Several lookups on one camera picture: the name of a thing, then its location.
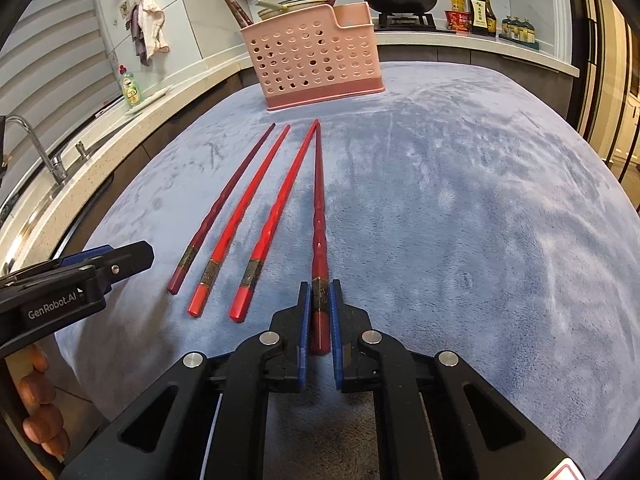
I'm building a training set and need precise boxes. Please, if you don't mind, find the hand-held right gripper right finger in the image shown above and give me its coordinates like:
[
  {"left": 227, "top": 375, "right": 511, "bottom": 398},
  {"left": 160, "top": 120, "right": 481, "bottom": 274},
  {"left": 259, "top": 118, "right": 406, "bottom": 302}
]
[{"left": 330, "top": 279, "right": 601, "bottom": 480}]

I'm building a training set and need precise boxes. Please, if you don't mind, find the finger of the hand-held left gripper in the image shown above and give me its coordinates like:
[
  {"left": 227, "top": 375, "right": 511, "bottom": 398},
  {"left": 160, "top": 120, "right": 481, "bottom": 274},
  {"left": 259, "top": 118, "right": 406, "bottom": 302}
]
[
  {"left": 92, "top": 240, "right": 154, "bottom": 295},
  {"left": 57, "top": 245, "right": 118, "bottom": 267}
]

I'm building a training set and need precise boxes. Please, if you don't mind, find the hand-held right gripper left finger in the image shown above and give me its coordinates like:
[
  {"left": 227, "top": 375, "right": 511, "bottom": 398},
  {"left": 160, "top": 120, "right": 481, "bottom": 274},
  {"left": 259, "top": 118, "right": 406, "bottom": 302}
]
[{"left": 60, "top": 281, "right": 312, "bottom": 480}]

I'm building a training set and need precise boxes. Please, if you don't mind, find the bright red chopstick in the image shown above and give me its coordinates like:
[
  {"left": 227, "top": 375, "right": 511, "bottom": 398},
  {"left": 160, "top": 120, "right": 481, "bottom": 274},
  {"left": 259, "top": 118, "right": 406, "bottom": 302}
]
[
  {"left": 188, "top": 125, "right": 291, "bottom": 318},
  {"left": 229, "top": 119, "right": 320, "bottom": 323}
]

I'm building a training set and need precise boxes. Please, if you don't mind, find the pink perforated utensil holder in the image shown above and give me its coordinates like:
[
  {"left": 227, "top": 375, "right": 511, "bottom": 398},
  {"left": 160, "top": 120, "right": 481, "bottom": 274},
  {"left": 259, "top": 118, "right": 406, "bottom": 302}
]
[{"left": 239, "top": 2, "right": 387, "bottom": 112}]

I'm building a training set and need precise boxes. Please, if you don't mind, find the brown chopstick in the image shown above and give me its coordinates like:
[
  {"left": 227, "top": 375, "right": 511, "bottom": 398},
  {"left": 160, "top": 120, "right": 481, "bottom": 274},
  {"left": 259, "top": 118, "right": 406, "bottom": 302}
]
[{"left": 214, "top": 0, "right": 251, "bottom": 30}]

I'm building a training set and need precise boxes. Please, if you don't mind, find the person's left hand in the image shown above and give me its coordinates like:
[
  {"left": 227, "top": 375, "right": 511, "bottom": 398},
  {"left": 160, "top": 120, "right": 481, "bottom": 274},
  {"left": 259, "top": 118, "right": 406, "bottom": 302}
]
[{"left": 15, "top": 347, "right": 71, "bottom": 461}]

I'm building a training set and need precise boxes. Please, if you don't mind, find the steel sink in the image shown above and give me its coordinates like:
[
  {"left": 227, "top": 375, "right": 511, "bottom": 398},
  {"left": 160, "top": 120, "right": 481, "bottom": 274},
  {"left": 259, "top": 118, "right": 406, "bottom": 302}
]
[{"left": 0, "top": 180, "right": 56, "bottom": 231}]

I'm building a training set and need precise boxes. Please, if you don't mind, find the chrome faucet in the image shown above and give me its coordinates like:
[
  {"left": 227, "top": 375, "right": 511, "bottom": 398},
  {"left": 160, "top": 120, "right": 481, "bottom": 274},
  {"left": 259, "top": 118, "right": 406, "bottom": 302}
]
[{"left": 5, "top": 115, "right": 68, "bottom": 186}]

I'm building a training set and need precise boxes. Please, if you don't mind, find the white plate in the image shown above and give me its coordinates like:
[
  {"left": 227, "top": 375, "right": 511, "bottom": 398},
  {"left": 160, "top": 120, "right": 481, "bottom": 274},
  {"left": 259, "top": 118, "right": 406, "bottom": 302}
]
[{"left": 122, "top": 85, "right": 173, "bottom": 116}]

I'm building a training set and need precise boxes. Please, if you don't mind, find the green dish soap bottle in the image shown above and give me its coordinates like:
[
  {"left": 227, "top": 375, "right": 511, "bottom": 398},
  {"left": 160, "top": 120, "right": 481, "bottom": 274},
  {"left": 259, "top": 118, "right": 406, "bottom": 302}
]
[{"left": 117, "top": 64, "right": 143, "bottom": 107}]

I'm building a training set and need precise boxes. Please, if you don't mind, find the blue-grey plush blanket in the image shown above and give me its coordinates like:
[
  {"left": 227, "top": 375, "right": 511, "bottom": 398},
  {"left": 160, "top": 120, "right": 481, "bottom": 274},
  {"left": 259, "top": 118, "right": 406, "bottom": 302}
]
[{"left": 52, "top": 60, "right": 640, "bottom": 480}]

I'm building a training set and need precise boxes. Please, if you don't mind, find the white kitchen counter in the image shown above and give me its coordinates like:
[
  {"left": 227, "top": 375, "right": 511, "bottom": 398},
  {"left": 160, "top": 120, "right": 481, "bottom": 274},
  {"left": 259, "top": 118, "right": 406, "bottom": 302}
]
[{"left": 0, "top": 25, "right": 581, "bottom": 271}]

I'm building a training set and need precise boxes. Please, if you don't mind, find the white window blind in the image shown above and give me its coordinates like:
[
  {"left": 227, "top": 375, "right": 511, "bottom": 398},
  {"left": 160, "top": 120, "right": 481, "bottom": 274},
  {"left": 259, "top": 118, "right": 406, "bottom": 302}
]
[{"left": 0, "top": 0, "right": 121, "bottom": 181}]

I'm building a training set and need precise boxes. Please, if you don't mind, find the grey hanging cloth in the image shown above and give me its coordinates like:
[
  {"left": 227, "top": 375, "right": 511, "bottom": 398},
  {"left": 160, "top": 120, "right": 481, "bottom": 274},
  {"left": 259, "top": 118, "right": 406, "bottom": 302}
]
[{"left": 127, "top": 4, "right": 151, "bottom": 67}]

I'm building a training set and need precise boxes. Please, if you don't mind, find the white hanging cloth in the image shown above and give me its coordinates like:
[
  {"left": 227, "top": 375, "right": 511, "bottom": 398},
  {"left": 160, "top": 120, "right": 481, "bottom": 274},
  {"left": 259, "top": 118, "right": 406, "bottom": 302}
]
[{"left": 137, "top": 0, "right": 170, "bottom": 60}]

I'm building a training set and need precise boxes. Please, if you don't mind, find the black gas stove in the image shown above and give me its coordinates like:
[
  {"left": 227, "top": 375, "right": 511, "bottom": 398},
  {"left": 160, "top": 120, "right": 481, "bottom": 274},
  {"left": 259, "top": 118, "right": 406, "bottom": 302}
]
[{"left": 372, "top": 10, "right": 441, "bottom": 31}]

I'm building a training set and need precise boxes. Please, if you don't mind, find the beige wok with lid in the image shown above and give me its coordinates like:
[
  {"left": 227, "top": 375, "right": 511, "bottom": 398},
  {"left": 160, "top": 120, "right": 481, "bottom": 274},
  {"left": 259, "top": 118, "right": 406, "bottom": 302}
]
[{"left": 257, "top": 0, "right": 333, "bottom": 18}]

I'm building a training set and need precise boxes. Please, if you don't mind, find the red instant noodle bowl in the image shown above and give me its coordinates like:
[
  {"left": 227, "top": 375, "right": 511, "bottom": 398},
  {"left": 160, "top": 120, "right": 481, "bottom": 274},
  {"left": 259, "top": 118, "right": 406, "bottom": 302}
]
[{"left": 445, "top": 9, "right": 473, "bottom": 33}]

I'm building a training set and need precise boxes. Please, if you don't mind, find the large dark sauce bottle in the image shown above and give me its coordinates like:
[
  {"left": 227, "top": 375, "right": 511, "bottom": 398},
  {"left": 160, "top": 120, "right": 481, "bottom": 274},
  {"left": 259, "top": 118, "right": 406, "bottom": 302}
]
[{"left": 466, "top": 0, "right": 490, "bottom": 37}]

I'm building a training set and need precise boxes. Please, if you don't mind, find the rack of small seasoning bottles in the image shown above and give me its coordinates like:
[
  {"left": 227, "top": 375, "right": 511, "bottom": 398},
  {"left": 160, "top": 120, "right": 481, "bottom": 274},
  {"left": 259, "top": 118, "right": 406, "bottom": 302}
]
[{"left": 500, "top": 15, "right": 541, "bottom": 51}]

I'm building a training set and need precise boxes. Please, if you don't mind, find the glass sliding door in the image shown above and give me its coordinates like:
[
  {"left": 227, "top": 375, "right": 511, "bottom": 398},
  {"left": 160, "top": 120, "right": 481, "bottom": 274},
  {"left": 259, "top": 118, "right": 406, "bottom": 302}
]
[{"left": 570, "top": 0, "right": 640, "bottom": 181}]

